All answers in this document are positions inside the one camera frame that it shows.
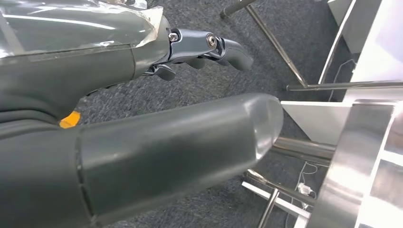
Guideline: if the stainless steel table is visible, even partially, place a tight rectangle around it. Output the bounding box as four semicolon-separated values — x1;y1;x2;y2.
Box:
219;0;403;93
240;99;403;228

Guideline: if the white cabinet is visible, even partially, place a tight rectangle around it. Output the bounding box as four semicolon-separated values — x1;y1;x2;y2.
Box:
280;0;403;146

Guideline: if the white desk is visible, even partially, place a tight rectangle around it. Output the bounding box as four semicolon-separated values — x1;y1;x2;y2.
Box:
240;181;312;228

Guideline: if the white power adapter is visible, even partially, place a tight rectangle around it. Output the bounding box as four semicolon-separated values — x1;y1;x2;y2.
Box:
297;182;314;196

